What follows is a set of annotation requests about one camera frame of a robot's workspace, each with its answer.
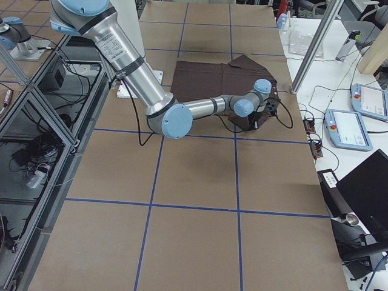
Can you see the black box with label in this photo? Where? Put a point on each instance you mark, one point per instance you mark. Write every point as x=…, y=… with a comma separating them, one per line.
x=334, y=200

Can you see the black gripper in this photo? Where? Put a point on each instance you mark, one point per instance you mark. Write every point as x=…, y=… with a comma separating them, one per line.
x=256, y=119

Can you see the brown paper table cover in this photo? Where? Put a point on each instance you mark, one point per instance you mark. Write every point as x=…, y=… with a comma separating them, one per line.
x=212, y=211

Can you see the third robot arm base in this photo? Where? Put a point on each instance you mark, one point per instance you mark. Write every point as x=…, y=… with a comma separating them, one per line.
x=16, y=39

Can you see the near teach pendant tablet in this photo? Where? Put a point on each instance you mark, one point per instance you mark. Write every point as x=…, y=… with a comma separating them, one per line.
x=347, y=130

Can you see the orange black terminal block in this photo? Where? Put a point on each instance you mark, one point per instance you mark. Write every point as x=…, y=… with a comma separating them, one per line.
x=309, y=125

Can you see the wooden board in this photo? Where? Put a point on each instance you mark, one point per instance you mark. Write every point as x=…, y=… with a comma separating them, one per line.
x=376, y=54

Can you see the clear plastic sheet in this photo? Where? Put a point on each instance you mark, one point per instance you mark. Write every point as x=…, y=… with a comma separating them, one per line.
x=299, y=41

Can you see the teach pendant tablet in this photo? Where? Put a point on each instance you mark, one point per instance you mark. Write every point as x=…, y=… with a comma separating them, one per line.
x=369, y=101
x=347, y=130

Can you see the aluminium frame post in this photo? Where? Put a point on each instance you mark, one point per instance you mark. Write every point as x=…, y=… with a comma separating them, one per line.
x=324, y=26

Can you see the red cylinder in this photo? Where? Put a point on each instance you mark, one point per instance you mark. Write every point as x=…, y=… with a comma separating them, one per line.
x=283, y=6

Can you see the silver handheld device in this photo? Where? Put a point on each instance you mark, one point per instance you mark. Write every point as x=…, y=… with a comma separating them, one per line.
x=347, y=45

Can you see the black power adapter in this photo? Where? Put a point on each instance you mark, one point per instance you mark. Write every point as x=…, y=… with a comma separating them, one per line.
x=53, y=79

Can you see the dark brown t-shirt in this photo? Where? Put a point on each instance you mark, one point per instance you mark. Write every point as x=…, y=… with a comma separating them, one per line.
x=195, y=80

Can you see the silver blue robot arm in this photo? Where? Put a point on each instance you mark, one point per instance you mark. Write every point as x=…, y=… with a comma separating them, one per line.
x=98, y=22

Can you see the metal cylinder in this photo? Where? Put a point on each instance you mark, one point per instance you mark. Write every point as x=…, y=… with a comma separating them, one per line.
x=349, y=219

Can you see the far teach pendant tablet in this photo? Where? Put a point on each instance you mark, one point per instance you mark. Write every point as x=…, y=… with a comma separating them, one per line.
x=369, y=101

